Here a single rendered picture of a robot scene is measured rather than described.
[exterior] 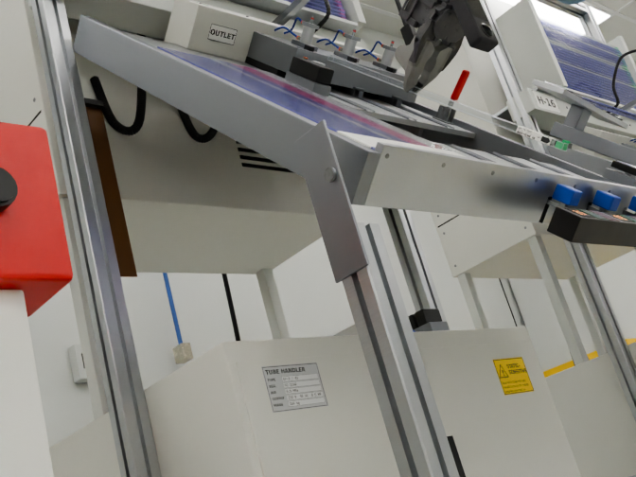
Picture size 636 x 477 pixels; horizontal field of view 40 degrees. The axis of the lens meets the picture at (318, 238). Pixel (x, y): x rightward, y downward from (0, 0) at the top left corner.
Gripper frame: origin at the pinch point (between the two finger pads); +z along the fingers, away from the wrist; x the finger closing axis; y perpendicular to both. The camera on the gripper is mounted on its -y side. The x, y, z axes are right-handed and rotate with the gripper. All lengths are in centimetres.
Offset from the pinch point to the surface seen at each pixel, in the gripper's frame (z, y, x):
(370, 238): 6, -37, 40
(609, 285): 99, 83, -303
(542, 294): 123, 108, -297
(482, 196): 2.7, -31.1, 15.4
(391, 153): -0.7, -30.4, 34.4
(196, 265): 64, 41, -8
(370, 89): 9.0, 22.4, -14.7
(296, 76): 8.7, 18.9, 7.3
